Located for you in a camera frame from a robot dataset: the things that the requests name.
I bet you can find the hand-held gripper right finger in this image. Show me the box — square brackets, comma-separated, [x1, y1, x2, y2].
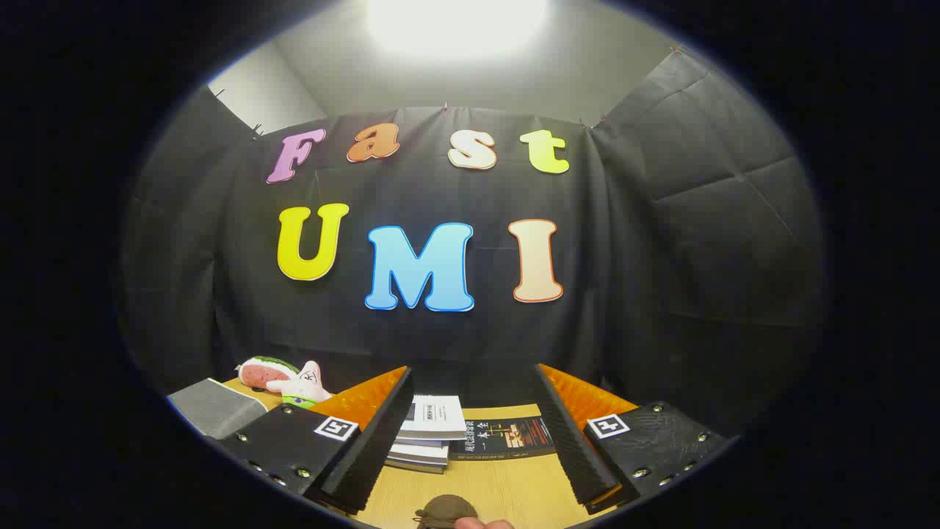
[532, 363, 729, 515]

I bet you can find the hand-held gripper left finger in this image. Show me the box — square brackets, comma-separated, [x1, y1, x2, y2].
[217, 366, 413, 515]

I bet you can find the brown fuzzy shoe with bow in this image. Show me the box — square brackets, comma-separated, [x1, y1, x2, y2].
[413, 494, 480, 529]

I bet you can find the grey fabric storage box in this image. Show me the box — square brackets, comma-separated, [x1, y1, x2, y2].
[167, 378, 269, 439]

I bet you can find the white paperback book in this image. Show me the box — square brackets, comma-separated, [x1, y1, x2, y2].
[393, 439, 450, 461]

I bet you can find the dark-covered book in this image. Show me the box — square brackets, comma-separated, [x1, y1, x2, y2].
[384, 452, 449, 475]

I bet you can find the white book with portrait cover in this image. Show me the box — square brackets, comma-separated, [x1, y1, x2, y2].
[400, 395, 468, 442]

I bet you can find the black book with orange print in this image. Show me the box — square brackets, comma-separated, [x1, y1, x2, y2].
[449, 417, 556, 461]

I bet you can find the pink starfish plush toy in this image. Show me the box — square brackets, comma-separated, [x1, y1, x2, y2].
[266, 361, 333, 407]

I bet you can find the watermelon slice plush toy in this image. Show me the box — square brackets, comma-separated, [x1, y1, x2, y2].
[236, 356, 300, 390]

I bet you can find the ceiling light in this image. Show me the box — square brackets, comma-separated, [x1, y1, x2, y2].
[366, 0, 549, 61]

